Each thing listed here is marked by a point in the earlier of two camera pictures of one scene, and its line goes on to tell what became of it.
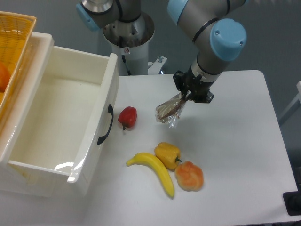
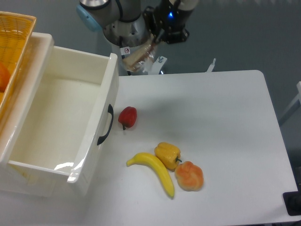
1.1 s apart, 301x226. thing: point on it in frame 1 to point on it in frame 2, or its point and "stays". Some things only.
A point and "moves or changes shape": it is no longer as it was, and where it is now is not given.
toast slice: x=170 y=111 moves or changes shape
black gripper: x=197 y=89 to x=170 y=21
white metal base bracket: x=154 y=67 stays
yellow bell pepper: x=169 y=154 stays
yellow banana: x=157 y=164 stays
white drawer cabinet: x=52 y=138 stays
